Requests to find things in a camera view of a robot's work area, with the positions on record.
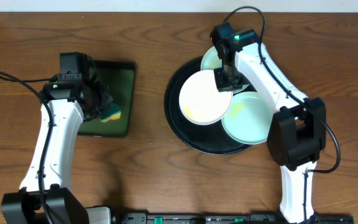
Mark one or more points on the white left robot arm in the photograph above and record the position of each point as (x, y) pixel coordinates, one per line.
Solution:
(72, 97)

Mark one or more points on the mint green plate with stain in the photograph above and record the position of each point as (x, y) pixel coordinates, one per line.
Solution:
(248, 119)

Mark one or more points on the green and yellow sponge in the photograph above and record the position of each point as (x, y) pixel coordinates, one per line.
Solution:
(111, 112)

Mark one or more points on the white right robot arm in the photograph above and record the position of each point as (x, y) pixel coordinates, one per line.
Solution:
(297, 132)

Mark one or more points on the black rectangular tray with water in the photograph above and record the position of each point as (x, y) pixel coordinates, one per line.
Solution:
(119, 76)

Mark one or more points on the round black serving tray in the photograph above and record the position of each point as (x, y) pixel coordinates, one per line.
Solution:
(210, 139)

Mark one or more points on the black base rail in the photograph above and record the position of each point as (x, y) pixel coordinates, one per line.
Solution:
(268, 218)

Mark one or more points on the pink round plate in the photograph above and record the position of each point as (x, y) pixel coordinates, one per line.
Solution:
(200, 101)

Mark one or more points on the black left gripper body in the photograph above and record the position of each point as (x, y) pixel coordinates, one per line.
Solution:
(103, 99)

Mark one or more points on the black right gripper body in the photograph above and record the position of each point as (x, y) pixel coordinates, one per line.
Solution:
(229, 84)

